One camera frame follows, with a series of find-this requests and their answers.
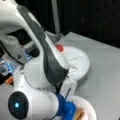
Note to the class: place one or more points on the grey metal frame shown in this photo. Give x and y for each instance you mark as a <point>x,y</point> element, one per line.
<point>53,20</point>

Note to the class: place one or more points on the toast bread slice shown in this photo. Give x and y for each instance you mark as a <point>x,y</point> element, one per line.
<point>79,114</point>

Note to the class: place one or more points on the orange small object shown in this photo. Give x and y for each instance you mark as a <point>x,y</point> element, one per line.
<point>9,80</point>

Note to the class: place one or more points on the white round divided tray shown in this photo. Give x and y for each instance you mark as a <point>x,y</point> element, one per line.
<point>78,61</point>

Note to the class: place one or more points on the white paper plate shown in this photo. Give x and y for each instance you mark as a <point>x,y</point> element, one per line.
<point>90,113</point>

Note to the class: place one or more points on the red tomato slice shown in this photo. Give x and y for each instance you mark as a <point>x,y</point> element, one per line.
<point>60,47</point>

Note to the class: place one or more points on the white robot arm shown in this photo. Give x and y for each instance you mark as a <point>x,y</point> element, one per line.
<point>31,100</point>

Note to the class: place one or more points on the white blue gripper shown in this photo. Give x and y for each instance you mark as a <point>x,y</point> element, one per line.
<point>66,108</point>

